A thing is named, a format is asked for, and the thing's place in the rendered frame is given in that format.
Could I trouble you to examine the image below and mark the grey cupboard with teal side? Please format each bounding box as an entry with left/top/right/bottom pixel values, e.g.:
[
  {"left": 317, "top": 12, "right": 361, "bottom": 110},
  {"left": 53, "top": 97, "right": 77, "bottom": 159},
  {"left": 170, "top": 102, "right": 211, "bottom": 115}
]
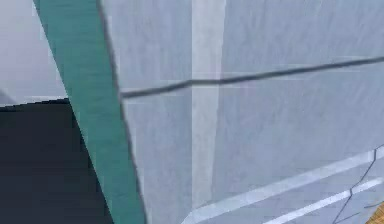
[{"left": 32, "top": 0, "right": 384, "bottom": 224}]

